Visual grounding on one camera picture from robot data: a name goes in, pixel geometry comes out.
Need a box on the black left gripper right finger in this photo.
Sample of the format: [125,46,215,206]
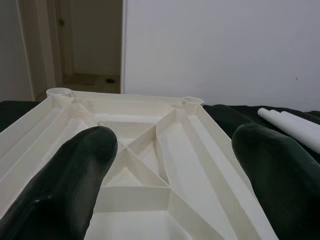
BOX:
[231,123,320,240]

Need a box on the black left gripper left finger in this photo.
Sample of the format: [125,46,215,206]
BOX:
[0,125,119,240]

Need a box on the white tapered table leg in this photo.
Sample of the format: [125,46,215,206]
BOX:
[271,108,320,133]
[257,106,320,152]
[281,111,320,126]

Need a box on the white plastic children table top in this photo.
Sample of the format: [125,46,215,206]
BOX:
[0,87,278,240]

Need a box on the white door frame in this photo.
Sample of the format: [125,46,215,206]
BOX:
[16,0,63,101]

